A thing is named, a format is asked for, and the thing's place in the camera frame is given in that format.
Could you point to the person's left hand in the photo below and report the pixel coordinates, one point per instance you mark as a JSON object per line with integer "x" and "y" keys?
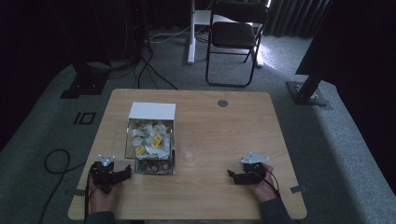
{"x": 102, "y": 200}

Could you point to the dark tape piece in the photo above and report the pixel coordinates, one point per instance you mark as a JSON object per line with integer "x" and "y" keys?
{"x": 79, "y": 192}

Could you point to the grey curtain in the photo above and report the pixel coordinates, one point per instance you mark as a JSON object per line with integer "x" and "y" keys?
{"x": 292, "y": 18}

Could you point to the person's right hand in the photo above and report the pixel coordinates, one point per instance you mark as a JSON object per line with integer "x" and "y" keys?
{"x": 264, "y": 189}

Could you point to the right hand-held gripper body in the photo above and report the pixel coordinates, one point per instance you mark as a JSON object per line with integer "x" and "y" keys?
{"x": 252, "y": 172}

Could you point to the black post on metal plate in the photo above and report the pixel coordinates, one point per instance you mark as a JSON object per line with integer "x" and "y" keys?
{"x": 306, "y": 90}

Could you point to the grey tape strip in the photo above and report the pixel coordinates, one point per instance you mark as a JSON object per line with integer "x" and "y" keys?
{"x": 298, "y": 188}

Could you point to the pile of white yellow packets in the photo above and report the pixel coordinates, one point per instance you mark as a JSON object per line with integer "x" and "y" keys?
{"x": 151, "y": 140}

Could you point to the clear drawer with brown pieces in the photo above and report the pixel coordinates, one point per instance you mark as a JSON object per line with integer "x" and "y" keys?
{"x": 170, "y": 166}

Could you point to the pile of brown pieces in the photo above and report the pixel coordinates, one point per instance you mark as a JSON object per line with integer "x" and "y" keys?
{"x": 152, "y": 166}

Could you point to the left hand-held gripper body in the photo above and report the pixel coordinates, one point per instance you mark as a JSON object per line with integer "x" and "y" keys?
{"x": 102, "y": 175}

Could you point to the black stand with flat base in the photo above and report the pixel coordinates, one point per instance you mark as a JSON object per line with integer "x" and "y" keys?
{"x": 87, "y": 82}

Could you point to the clear drawer with packets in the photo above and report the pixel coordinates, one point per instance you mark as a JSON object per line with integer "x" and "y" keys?
{"x": 128, "y": 146}

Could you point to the grey round table grommet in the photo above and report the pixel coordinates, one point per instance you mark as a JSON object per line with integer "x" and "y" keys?
{"x": 223, "y": 103}

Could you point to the clear box of packets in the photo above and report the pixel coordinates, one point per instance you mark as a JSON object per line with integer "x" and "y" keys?
{"x": 152, "y": 111}

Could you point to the black folding chair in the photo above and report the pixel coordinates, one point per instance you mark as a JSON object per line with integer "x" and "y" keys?
{"x": 233, "y": 34}

